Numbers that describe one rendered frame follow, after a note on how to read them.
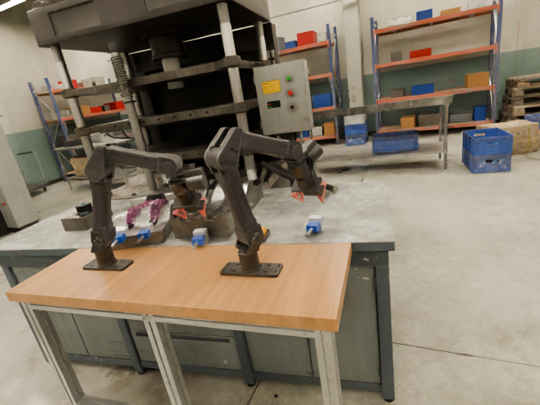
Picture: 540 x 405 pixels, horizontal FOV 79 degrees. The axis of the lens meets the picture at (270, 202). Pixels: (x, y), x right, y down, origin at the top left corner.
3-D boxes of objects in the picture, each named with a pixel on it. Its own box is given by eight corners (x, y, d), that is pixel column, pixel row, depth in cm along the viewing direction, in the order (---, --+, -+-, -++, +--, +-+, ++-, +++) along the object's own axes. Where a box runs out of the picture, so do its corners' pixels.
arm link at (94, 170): (184, 154, 117) (98, 139, 116) (176, 160, 108) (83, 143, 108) (181, 187, 121) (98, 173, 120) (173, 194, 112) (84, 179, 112)
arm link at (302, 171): (303, 165, 118) (297, 150, 113) (316, 169, 114) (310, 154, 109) (291, 178, 116) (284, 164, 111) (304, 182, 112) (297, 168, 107)
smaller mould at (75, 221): (87, 230, 172) (83, 218, 169) (64, 231, 176) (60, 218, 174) (113, 215, 190) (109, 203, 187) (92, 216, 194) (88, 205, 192)
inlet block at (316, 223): (313, 243, 118) (312, 229, 117) (300, 242, 121) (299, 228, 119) (325, 227, 129) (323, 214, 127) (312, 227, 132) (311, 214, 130)
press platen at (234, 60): (247, 89, 184) (241, 52, 177) (67, 120, 221) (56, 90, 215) (280, 84, 258) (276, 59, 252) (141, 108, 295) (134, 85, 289)
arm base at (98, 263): (89, 243, 132) (75, 251, 125) (128, 243, 125) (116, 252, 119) (96, 260, 134) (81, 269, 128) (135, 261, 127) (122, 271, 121)
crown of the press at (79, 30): (242, 72, 180) (218, -62, 161) (59, 106, 218) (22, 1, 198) (279, 73, 261) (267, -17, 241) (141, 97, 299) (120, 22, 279)
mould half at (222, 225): (231, 236, 135) (223, 206, 131) (175, 238, 142) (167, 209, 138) (263, 196, 180) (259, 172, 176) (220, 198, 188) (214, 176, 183)
